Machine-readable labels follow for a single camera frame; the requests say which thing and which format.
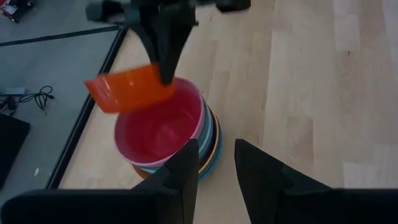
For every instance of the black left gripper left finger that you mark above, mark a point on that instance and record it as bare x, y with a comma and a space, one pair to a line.
177, 186

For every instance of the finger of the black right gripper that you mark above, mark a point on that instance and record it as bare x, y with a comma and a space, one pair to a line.
171, 46
146, 40

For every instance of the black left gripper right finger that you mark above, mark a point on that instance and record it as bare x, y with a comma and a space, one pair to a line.
264, 186

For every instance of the small orange plastic cup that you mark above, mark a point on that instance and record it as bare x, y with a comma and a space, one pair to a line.
130, 90

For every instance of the blue plastic bowl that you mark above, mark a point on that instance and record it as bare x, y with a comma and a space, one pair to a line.
219, 149

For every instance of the large pink plastic bowl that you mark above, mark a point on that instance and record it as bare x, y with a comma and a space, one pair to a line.
155, 130

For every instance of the red and white package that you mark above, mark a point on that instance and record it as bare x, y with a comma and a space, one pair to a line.
12, 7

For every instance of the grey flat device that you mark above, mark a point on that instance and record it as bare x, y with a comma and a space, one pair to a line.
12, 91

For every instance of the black box case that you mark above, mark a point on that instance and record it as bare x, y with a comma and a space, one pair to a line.
11, 146

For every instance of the black metal table frame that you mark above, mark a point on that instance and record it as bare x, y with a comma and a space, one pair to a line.
73, 140

